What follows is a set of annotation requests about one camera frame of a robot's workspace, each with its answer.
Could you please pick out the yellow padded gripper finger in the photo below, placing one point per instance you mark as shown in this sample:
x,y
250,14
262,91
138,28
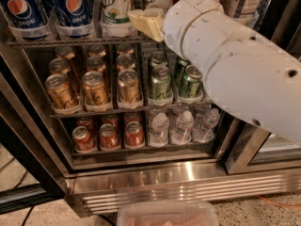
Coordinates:
x,y
148,21

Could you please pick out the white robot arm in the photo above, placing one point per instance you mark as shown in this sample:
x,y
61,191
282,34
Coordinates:
x,y
244,73

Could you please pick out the rear left green can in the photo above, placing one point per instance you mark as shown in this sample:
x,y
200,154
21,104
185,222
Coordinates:
x,y
157,58

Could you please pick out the green can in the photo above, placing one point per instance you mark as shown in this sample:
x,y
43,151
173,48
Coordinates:
x,y
157,58
191,81
179,69
160,80

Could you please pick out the second row right gold can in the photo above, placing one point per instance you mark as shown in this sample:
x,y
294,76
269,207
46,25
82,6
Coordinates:
x,y
125,61

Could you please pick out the second row gold can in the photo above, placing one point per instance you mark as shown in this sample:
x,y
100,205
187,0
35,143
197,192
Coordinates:
x,y
62,66
125,61
96,64

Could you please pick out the rear right green can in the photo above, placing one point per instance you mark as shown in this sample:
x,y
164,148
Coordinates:
x,y
179,69

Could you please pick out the front left green can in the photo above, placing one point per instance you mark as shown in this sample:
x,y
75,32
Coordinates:
x,y
160,80

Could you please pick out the second row middle gold can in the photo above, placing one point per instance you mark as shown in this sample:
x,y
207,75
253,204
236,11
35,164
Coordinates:
x,y
96,64

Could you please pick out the front right gold can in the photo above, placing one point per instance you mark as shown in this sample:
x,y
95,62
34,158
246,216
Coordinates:
x,y
129,90

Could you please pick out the right Pepsi can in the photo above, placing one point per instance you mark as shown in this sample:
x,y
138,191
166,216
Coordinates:
x,y
74,18

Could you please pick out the pepsi can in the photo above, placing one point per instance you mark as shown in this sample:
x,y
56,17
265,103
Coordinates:
x,y
74,18
27,15

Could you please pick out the front right green can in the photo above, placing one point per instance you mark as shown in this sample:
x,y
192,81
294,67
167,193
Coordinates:
x,y
191,81

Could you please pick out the front middle gold can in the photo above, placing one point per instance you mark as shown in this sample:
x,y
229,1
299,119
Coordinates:
x,y
95,88

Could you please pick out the second row left gold can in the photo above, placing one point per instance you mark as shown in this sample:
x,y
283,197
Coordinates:
x,y
62,66

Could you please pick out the stainless steel fridge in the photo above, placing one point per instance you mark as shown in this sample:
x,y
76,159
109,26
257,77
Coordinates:
x,y
242,160

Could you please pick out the front right red can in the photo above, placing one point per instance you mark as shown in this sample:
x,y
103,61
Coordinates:
x,y
134,134

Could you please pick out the red can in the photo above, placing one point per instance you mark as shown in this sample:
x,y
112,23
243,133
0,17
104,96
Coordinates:
x,y
134,134
84,141
108,136

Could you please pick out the front left gold can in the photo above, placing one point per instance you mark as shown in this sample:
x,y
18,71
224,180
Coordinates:
x,y
60,91

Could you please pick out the front middle red can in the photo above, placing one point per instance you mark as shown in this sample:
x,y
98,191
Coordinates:
x,y
108,136

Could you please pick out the left Pepsi can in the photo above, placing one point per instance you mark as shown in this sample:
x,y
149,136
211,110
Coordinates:
x,y
27,15

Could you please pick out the front left red can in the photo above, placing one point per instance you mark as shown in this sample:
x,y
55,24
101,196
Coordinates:
x,y
84,141

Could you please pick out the left water bottle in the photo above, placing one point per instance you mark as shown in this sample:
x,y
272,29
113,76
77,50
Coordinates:
x,y
159,130

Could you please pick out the water bottle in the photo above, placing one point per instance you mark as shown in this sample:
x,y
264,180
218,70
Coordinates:
x,y
181,133
159,130
203,131

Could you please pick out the middle water bottle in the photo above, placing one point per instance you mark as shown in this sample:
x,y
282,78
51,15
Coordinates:
x,y
181,133

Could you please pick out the right water bottle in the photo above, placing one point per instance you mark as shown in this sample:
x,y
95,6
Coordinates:
x,y
203,131

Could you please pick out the clear plastic bin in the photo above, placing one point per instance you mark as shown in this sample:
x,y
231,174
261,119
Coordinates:
x,y
167,214

